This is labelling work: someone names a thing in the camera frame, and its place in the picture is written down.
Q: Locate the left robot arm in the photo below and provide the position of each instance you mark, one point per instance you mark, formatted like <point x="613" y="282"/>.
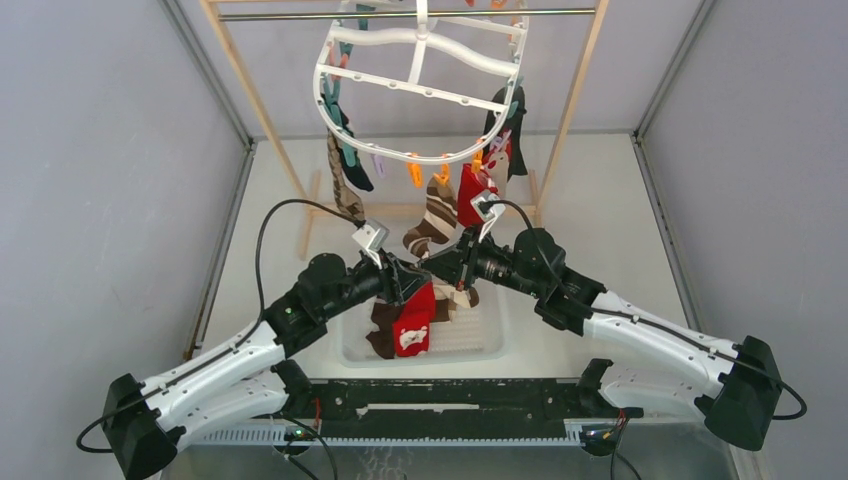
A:
<point x="148" y="422"/>

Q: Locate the argyle brown sock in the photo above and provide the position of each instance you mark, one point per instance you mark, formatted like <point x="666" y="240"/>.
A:
<point x="346" y="200"/>

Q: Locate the white cable duct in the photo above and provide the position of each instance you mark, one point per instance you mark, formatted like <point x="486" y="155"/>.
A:
<point x="266" y="434"/>

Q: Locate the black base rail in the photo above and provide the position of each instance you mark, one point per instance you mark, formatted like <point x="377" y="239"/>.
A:
<point x="477" y="408"/>

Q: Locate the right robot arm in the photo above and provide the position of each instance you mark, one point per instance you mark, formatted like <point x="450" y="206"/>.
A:
<point x="733" y="387"/>

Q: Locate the black sock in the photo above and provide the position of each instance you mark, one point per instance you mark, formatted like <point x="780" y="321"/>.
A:
<point x="509" y="135"/>

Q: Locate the red sock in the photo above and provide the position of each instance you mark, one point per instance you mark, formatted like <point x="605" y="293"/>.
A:
<point x="411" y="330"/>
<point x="486" y="171"/>

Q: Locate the santa pattern dark sock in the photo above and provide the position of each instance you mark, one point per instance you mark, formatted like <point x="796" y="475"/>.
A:
<point x="352" y="167"/>

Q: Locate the white plastic laundry basket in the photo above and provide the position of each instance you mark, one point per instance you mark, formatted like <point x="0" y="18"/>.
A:
<point x="478" y="333"/>

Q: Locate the brown white wavy sock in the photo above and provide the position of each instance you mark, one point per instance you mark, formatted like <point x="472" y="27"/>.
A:
<point x="438" y="223"/>

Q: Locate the white oval clip hanger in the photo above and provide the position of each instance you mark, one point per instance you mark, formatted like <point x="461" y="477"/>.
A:
<point x="332" y="69"/>

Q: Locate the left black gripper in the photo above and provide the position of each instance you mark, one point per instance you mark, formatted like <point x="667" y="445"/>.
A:
<point x="400" y="281"/>

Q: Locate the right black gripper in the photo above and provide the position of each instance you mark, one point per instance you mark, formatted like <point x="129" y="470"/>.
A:
<point x="458" y="266"/>

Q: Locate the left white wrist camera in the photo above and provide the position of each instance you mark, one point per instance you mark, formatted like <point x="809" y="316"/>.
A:
<point x="370" y="238"/>

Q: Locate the metal hanging rod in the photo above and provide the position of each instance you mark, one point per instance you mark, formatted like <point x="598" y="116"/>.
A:
<point x="343" y="15"/>

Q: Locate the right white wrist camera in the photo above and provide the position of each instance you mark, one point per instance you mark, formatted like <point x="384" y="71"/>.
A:
<point x="489" y="208"/>

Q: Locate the brown cream striped sock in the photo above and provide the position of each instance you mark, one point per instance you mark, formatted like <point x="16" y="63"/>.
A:
<point x="449" y="300"/>

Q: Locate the wooden drying rack frame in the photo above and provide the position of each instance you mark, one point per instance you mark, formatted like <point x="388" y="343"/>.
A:
<point x="553" y="71"/>

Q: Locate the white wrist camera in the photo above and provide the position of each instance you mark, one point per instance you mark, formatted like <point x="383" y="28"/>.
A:
<point x="370" y="238"/>
<point x="489" y="208"/>

